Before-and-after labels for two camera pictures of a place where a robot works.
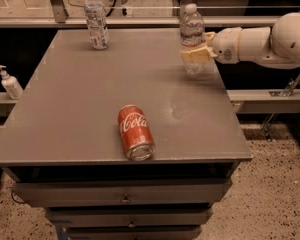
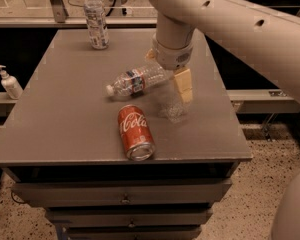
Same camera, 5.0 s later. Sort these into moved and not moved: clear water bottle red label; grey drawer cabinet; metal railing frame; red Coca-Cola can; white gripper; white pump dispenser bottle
Moved: clear water bottle red label; white gripper
Not moved: red Coca-Cola can; white pump dispenser bottle; grey drawer cabinet; metal railing frame
